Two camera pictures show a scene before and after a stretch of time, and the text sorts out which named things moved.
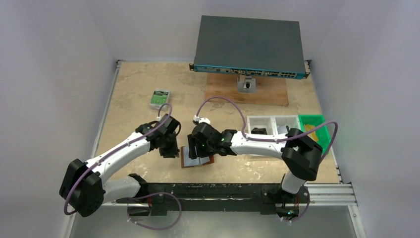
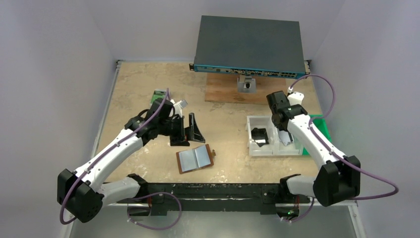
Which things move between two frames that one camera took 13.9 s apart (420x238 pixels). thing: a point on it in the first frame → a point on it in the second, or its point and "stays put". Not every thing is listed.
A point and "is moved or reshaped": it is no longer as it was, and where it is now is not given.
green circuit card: x=160 y=97 stays put
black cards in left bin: x=256 y=131 stays put
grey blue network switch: x=265 y=47 stays put
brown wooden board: x=269 y=90 stays put
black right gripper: x=192 y=149 → x=275 y=121
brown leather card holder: x=186 y=161 is moved or reshaped
